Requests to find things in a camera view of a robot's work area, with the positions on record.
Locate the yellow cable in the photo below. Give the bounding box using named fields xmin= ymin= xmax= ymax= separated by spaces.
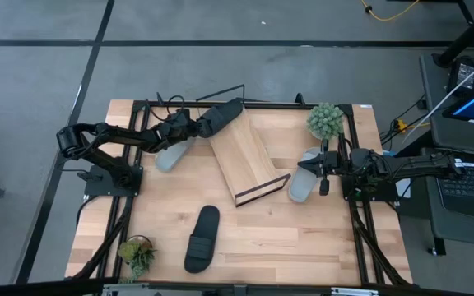
xmin=360 ymin=0 xmax=421 ymax=22

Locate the grey slide sandal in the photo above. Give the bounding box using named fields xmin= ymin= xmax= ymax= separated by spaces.
xmin=154 ymin=137 xmax=197 ymax=173
xmin=287 ymin=146 xmax=324 ymax=204

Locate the round green potted plant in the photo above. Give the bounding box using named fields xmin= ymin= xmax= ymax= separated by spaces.
xmin=305 ymin=102 xmax=345 ymax=141

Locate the wooden shelf with black frame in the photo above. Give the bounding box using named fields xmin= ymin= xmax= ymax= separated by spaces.
xmin=195 ymin=84 xmax=292 ymax=208

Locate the black stand leg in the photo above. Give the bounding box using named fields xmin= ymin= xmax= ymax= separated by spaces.
xmin=432 ymin=0 xmax=474 ymax=69

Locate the black aluminium table frame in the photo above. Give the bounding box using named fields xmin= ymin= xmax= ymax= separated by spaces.
xmin=66 ymin=98 xmax=413 ymax=296

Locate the small leafy potted plant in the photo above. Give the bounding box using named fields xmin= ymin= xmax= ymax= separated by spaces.
xmin=117 ymin=234 xmax=158 ymax=280

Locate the white cable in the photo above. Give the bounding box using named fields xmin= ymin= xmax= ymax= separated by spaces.
xmin=403 ymin=49 xmax=474 ymax=141

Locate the black power adapter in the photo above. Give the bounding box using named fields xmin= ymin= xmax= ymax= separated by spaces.
xmin=446 ymin=57 xmax=474 ymax=98

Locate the silver metal bracket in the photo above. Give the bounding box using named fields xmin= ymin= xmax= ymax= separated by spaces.
xmin=330 ymin=287 xmax=380 ymax=296
xmin=103 ymin=283 xmax=150 ymax=296

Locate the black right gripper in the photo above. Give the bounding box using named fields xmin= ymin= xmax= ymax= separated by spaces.
xmin=297 ymin=139 xmax=347 ymax=197

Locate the white paper sheet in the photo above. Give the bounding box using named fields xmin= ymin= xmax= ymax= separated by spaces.
xmin=395 ymin=177 xmax=413 ymax=199

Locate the black laptop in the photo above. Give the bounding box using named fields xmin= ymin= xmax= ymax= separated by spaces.
xmin=436 ymin=158 xmax=474 ymax=221

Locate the black slide sandal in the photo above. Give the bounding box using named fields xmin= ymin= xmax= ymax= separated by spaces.
xmin=184 ymin=205 xmax=221 ymax=274
xmin=197 ymin=97 xmax=245 ymax=139

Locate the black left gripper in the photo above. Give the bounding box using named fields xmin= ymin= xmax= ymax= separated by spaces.
xmin=160 ymin=109 xmax=212 ymax=145

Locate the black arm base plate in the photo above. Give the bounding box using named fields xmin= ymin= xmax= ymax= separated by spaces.
xmin=83 ymin=164 xmax=144 ymax=197
xmin=341 ymin=176 xmax=398 ymax=202

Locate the laptop computer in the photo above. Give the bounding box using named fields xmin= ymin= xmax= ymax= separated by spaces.
xmin=420 ymin=49 xmax=474 ymax=257

